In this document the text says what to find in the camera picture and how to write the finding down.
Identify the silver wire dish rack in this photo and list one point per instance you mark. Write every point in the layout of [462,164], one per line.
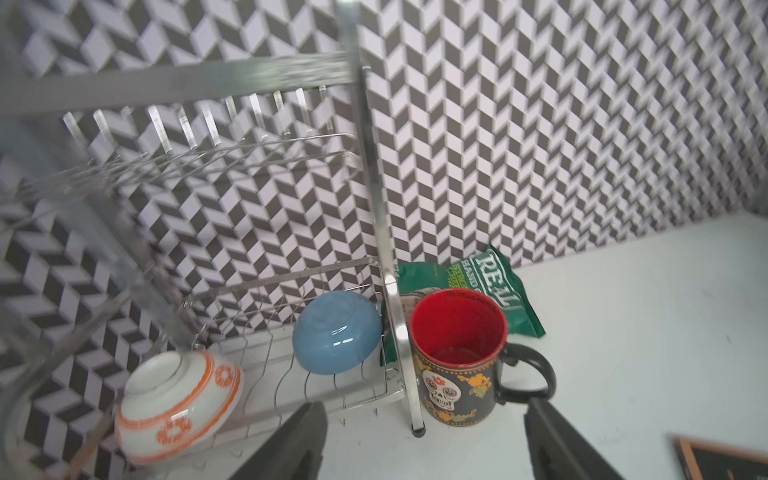
[192,174]

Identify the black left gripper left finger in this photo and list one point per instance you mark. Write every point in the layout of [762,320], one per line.
[294,450]

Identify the white orange patterned bowl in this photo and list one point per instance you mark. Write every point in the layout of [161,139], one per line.
[173,402]

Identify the blue ceramic bowl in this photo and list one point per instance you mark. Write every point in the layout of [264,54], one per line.
[336,332]

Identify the brown black scroll book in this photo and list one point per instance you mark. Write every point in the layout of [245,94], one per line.
[702,460]

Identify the green snack bag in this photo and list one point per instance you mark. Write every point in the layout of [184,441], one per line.
[488,273]

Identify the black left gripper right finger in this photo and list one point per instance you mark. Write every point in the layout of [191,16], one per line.
[558,450]

